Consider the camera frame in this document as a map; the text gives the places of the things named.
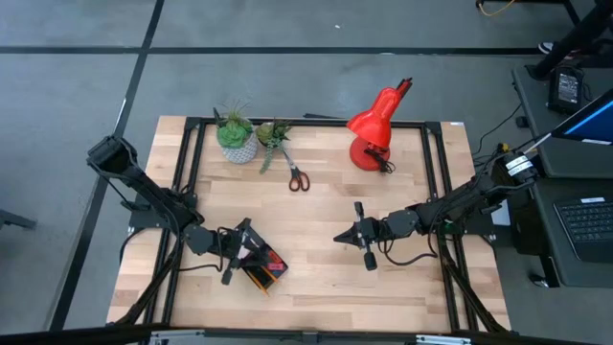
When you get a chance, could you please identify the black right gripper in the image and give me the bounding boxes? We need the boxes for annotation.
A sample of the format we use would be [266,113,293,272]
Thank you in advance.
[332,200,385,272]

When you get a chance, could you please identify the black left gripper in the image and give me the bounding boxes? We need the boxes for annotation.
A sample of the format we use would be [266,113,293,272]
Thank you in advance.
[218,217,262,288]

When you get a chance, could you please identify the black mesh desk organizer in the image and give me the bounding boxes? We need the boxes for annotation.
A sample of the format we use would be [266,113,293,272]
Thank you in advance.
[238,224,290,292]

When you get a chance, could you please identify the red and black scissors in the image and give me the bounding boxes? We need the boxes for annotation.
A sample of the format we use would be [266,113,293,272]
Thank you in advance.
[279,145,312,194]

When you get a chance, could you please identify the red desk lamp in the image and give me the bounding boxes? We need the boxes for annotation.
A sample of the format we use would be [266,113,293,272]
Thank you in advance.
[345,77,415,175]

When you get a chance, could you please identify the white patterned pot green succulent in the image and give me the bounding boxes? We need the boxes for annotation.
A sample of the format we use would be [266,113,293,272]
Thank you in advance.
[212,99,261,166]

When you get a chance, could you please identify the dark pot trailing succulent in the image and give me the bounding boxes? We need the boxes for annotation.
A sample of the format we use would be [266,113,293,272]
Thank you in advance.
[254,117,294,176]

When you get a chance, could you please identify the black rig crossbar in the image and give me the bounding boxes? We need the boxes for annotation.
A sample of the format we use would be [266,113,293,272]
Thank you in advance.
[0,324,613,345]

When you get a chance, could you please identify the grey stand leg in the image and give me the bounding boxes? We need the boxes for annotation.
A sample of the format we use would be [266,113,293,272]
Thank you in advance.
[0,208,38,232]

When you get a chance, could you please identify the dark side desk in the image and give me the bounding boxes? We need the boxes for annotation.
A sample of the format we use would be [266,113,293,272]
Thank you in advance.
[511,64,613,288]

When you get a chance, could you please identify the black laptop keyboard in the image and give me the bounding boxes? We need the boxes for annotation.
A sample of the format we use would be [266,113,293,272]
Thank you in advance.
[552,195,613,265]

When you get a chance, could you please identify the black power adapter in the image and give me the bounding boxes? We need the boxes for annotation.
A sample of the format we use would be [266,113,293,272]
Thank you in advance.
[547,65,586,116]

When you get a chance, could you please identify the monitor with blue screen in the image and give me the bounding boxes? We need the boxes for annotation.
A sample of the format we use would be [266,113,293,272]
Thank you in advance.
[549,87,613,147]

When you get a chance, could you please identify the person's shoe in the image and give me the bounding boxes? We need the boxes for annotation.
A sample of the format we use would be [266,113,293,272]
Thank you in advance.
[537,40,576,62]

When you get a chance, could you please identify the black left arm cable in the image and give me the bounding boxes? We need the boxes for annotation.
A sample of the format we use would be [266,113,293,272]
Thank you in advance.
[175,224,240,275]

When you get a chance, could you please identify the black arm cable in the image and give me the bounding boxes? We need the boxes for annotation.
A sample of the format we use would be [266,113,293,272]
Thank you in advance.
[376,229,449,267]
[175,224,240,275]

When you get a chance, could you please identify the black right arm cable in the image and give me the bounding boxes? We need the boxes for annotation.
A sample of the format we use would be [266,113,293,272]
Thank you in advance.
[376,229,449,267]

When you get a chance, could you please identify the black table frame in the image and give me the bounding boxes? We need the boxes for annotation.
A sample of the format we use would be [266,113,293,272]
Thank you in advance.
[107,116,512,336]

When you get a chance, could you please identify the black floor cable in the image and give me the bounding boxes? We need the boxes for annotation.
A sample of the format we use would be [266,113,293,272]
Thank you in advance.
[471,102,524,159]

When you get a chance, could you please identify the yellow cable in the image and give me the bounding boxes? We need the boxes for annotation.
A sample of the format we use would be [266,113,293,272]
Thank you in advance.
[476,0,517,18]

